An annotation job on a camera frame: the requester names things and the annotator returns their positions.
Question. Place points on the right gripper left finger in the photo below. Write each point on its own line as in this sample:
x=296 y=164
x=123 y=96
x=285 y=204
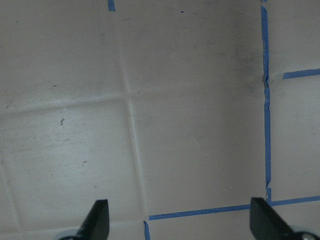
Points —
x=96 y=225

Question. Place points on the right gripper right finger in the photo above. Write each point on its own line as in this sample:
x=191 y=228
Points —
x=266 y=224

